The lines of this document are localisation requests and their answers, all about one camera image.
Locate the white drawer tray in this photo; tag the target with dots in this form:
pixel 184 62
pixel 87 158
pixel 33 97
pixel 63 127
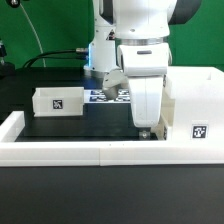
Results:
pixel 166 118
pixel 58 101

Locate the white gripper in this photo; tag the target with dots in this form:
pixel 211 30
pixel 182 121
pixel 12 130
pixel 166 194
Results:
pixel 145 98

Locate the black stand at left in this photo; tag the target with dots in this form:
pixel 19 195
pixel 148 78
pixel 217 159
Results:
pixel 6 68

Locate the white drawer cabinet box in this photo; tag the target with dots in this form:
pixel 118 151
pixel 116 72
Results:
pixel 198 93

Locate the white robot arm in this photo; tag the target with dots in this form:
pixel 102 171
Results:
pixel 130 49

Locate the white U-shaped fence frame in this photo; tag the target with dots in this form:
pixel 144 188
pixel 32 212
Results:
pixel 119 153

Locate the white rear drawer tray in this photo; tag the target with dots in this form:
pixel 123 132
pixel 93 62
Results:
pixel 58 101

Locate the white front drawer tray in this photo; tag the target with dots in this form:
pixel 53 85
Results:
pixel 166 118

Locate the white fiducial marker sheet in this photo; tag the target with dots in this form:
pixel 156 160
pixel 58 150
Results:
pixel 97 96

